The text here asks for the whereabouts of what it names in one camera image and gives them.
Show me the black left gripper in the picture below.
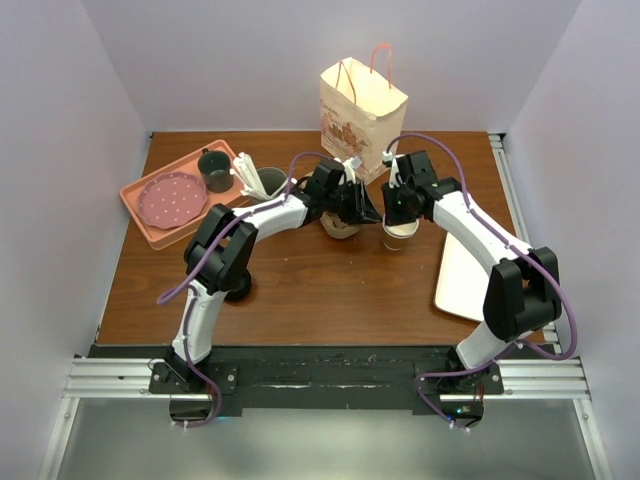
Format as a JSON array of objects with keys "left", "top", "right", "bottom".
[{"left": 323, "top": 180, "right": 382, "bottom": 225}]

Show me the brown paper coffee cup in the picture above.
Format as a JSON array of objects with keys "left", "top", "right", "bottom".
[{"left": 383, "top": 220, "right": 420, "bottom": 251}]

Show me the cream paper takeout bag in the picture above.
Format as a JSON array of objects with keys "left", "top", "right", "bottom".
[{"left": 320, "top": 44, "right": 408, "bottom": 184}]

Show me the black plastic cup lid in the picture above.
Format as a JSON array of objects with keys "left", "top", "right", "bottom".
[{"left": 225, "top": 270, "right": 252, "bottom": 303}]

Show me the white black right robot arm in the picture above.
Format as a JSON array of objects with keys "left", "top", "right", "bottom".
[{"left": 382, "top": 178, "right": 562, "bottom": 393}]

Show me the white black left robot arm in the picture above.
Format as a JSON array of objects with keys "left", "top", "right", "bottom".
[{"left": 157, "top": 158, "right": 382, "bottom": 392}]

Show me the cardboard two-cup carrier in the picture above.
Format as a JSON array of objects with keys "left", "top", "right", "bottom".
[{"left": 320, "top": 212, "right": 361, "bottom": 240}]

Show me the grey cylindrical utensil holder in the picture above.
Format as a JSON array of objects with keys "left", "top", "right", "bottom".
[{"left": 249, "top": 167, "right": 287, "bottom": 204}]

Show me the white rectangular plate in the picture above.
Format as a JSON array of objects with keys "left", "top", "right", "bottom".
[{"left": 434, "top": 234, "right": 489, "bottom": 322}]

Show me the dark green mug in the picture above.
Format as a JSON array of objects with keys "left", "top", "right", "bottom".
[{"left": 197, "top": 149, "right": 234, "bottom": 193}]

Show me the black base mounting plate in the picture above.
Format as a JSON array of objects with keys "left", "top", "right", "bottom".
[{"left": 89, "top": 345, "right": 537, "bottom": 425}]

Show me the pink polka dot plate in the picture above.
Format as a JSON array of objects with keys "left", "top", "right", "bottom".
[{"left": 135, "top": 172, "right": 207, "bottom": 230}]

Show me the pink rectangular tray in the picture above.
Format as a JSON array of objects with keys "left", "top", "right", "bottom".
[{"left": 120, "top": 150, "right": 246, "bottom": 250}]

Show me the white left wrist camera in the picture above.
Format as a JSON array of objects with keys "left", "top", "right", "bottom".
[{"left": 336, "top": 156, "right": 362, "bottom": 185}]

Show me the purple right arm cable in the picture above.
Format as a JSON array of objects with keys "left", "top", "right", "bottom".
[{"left": 384, "top": 132, "right": 581, "bottom": 431}]

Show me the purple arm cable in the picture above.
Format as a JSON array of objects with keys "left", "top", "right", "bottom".
[
  {"left": 384, "top": 132, "right": 581, "bottom": 431},
  {"left": 156, "top": 151, "right": 346, "bottom": 429}
]

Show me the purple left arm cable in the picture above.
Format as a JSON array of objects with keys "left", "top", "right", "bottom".
[{"left": 156, "top": 151, "right": 346, "bottom": 429}]

